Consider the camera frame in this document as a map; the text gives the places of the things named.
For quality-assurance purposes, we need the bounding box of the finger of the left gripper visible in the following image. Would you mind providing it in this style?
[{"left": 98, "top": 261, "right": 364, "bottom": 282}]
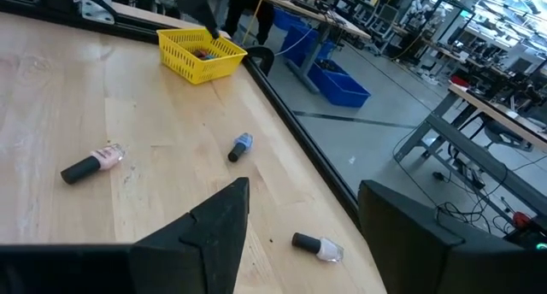
[
  {"left": 187, "top": 3, "right": 215, "bottom": 38},
  {"left": 200, "top": 3, "right": 221, "bottom": 38}
]

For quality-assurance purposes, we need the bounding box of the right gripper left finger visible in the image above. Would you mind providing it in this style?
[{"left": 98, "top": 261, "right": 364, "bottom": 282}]
[{"left": 129, "top": 177, "right": 250, "bottom": 294}]

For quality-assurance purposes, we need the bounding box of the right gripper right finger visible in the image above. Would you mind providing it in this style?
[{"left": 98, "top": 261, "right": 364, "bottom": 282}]
[{"left": 356, "top": 178, "right": 531, "bottom": 294}]

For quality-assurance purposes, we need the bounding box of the yellow plastic basket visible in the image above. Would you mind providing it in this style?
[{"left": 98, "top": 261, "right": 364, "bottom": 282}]
[{"left": 156, "top": 27, "right": 249, "bottom": 85}]

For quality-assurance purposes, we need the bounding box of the sheer white nail polish bottle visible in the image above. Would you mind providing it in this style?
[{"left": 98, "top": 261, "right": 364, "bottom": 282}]
[{"left": 291, "top": 232, "right": 345, "bottom": 263}]

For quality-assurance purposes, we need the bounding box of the periwinkle blue nail polish bottle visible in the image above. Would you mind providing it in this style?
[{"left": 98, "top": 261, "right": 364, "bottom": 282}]
[{"left": 226, "top": 132, "right": 255, "bottom": 163}]

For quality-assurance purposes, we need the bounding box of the pale pink nail polish bottle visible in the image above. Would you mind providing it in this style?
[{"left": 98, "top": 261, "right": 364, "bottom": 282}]
[{"left": 60, "top": 143, "right": 127, "bottom": 185}]

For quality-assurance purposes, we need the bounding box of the person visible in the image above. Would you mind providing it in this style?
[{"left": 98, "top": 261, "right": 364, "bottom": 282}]
[{"left": 224, "top": 0, "right": 275, "bottom": 45}]

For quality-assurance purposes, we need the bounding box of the blue plastic bin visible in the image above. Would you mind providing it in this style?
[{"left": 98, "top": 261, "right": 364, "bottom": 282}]
[
  {"left": 272, "top": 6, "right": 307, "bottom": 32},
  {"left": 279, "top": 23, "right": 337, "bottom": 68},
  {"left": 307, "top": 58, "right": 372, "bottom": 109}
]

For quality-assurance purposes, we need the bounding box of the small red object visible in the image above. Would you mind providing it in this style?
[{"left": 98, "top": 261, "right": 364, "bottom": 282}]
[{"left": 511, "top": 211, "right": 532, "bottom": 231}]

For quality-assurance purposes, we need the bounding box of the black swivel chair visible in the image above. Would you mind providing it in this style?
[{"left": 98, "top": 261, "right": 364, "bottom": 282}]
[{"left": 482, "top": 114, "right": 535, "bottom": 153}]

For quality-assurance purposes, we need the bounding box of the yellow orange cable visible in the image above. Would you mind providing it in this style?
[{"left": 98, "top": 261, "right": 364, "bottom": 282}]
[{"left": 242, "top": 0, "right": 269, "bottom": 46}]

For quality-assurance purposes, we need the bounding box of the black floor cable tangle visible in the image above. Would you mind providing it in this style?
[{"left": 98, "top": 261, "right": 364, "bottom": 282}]
[{"left": 391, "top": 126, "right": 547, "bottom": 238}]

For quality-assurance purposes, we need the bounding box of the black curved cable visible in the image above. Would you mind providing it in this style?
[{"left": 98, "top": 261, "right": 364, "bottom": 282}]
[{"left": 246, "top": 44, "right": 277, "bottom": 77}]

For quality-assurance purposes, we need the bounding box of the white floor cable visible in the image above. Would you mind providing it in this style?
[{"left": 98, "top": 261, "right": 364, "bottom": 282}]
[{"left": 273, "top": 23, "right": 328, "bottom": 56}]

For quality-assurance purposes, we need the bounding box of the silver metal bracket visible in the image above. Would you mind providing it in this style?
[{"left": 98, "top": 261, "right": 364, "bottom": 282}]
[{"left": 79, "top": 0, "right": 116, "bottom": 26}]

